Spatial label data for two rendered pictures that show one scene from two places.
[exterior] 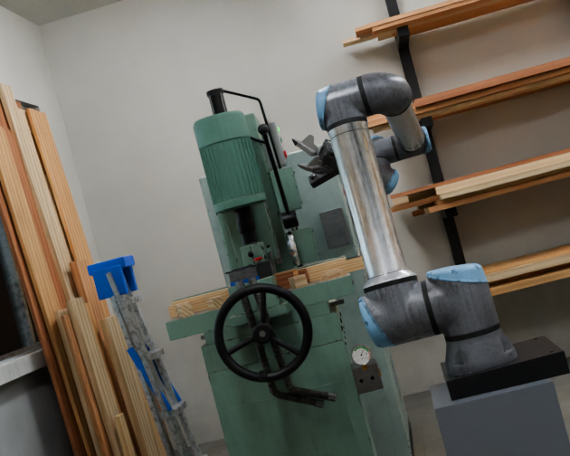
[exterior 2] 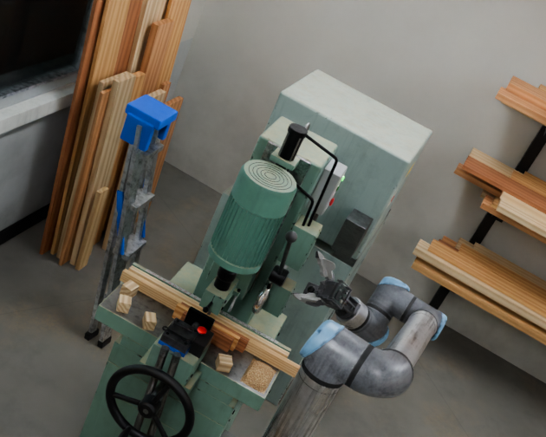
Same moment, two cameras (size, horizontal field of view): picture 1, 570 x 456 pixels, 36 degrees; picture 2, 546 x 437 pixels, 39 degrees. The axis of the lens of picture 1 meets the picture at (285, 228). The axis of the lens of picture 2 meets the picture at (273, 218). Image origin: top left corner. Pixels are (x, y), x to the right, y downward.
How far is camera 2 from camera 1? 1.75 m
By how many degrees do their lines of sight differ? 31
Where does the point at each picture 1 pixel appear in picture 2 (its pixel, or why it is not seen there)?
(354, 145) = (308, 403)
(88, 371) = (98, 144)
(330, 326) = (221, 412)
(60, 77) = not seen: outside the picture
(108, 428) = (88, 192)
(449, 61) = not seen: outside the picture
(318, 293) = (230, 388)
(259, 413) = (126, 411)
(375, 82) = (371, 379)
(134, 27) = not seen: outside the picture
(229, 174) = (236, 240)
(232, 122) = (271, 204)
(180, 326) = (108, 316)
